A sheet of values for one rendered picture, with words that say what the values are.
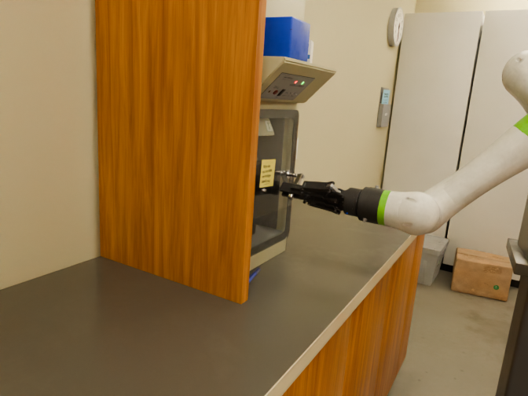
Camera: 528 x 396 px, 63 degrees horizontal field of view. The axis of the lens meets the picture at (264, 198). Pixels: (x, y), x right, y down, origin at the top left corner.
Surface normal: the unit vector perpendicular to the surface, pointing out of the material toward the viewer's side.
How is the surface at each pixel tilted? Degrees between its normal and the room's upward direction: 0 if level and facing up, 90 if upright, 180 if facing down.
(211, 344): 0
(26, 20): 90
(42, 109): 90
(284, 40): 90
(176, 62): 90
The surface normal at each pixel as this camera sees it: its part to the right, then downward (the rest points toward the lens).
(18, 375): 0.07, -0.97
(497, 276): -0.37, 0.15
